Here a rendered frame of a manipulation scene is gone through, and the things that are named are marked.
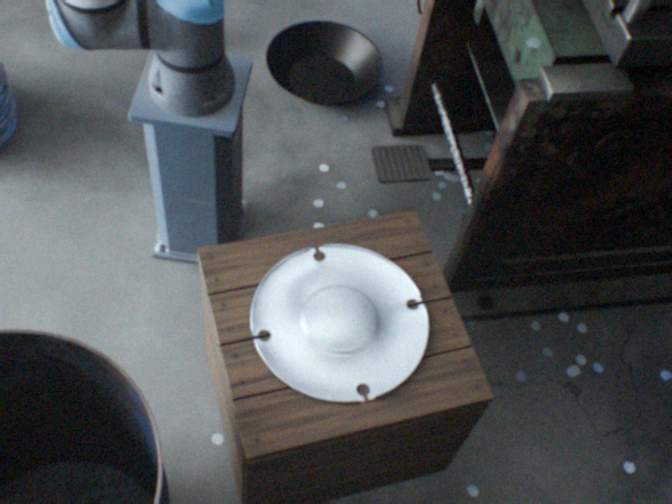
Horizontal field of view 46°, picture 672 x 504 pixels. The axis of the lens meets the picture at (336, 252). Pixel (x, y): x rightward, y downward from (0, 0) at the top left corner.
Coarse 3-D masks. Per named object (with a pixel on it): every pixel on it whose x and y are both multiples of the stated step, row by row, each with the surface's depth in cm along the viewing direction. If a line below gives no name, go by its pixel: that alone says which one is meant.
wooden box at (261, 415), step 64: (256, 256) 135; (320, 256) 137; (384, 256) 138; (448, 320) 132; (256, 384) 122; (448, 384) 126; (256, 448) 117; (320, 448) 121; (384, 448) 131; (448, 448) 142
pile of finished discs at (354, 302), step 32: (288, 256) 135; (352, 256) 137; (288, 288) 132; (320, 288) 133; (352, 288) 133; (384, 288) 134; (416, 288) 134; (256, 320) 128; (288, 320) 129; (320, 320) 129; (352, 320) 129; (384, 320) 131; (416, 320) 131; (288, 352) 126; (320, 352) 126; (352, 352) 127; (384, 352) 128; (416, 352) 128; (288, 384) 122; (320, 384) 123; (352, 384) 124; (384, 384) 124
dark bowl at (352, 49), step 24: (312, 24) 212; (336, 24) 212; (288, 48) 210; (312, 48) 213; (336, 48) 214; (360, 48) 211; (288, 72) 209; (312, 72) 210; (336, 72) 211; (360, 72) 210; (312, 96) 206; (336, 96) 206; (360, 96) 198
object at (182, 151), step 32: (160, 128) 140; (192, 128) 138; (224, 128) 137; (160, 160) 148; (192, 160) 146; (224, 160) 148; (160, 192) 156; (192, 192) 155; (224, 192) 156; (160, 224) 168; (192, 224) 164; (224, 224) 164; (160, 256) 173; (192, 256) 173
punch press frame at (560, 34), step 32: (480, 0) 157; (512, 0) 142; (544, 0) 135; (576, 0) 135; (512, 32) 143; (544, 32) 130; (576, 32) 131; (512, 64) 144; (544, 64) 131; (576, 64) 129; (448, 128) 180
